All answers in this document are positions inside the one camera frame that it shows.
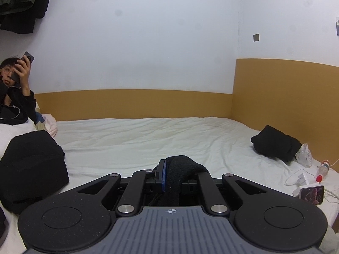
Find black fleece garment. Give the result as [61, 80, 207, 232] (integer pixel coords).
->
[165, 155, 208, 194]

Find hanging green black clothes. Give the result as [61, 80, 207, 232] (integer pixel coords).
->
[1, 0, 50, 34]

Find white bed sheet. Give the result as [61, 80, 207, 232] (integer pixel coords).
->
[0, 116, 339, 254]

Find black folded garment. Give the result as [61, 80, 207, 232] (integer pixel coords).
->
[250, 125, 302, 163]

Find pink white pillow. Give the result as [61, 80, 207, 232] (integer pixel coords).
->
[35, 103, 57, 138]

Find black garment pile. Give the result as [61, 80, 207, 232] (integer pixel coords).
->
[1, 131, 69, 214]

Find crumpled plastic bag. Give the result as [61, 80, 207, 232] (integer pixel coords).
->
[295, 143, 313, 167]

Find phone with lit screen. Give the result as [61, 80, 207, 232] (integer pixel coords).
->
[292, 185, 325, 205]

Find person in black hoodie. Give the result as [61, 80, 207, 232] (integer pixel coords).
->
[1, 53, 36, 125]

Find wooden headboard panel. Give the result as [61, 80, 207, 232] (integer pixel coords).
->
[36, 58, 338, 163]

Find clear plastic bottle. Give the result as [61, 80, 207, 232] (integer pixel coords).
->
[315, 160, 330, 183]

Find dark smartphone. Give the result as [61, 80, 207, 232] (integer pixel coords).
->
[10, 51, 35, 83]

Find white charger with cable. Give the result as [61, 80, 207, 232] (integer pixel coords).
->
[284, 158, 339, 201]

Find grey wall switch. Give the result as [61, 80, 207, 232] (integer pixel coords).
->
[253, 34, 260, 42]

